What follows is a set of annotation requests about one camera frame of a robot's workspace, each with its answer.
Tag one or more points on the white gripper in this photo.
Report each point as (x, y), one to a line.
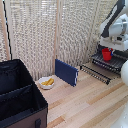
(115, 43)

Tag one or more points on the red plastic cup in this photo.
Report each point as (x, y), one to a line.
(106, 55)

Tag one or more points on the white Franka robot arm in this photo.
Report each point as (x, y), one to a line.
(113, 20)

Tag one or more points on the yellow food pieces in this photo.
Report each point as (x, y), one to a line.
(47, 81)

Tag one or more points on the white bowl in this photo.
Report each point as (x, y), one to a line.
(43, 86)

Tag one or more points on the woven bamboo folding screen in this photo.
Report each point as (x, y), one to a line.
(33, 33)

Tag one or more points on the black fabric storage box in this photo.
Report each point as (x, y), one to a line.
(20, 100)

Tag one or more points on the thin black pole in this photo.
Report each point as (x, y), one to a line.
(6, 30)

